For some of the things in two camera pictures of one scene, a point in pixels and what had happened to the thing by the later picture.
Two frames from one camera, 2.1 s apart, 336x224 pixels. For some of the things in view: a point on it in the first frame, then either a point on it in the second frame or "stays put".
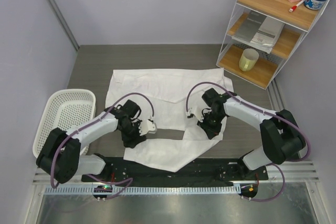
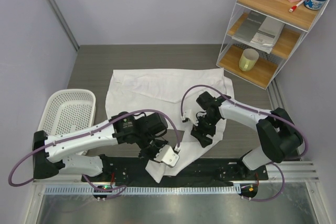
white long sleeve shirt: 167,96 stays put
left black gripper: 132,141 -> 161,144
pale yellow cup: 248,59 stays put
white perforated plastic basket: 65,109 stays put
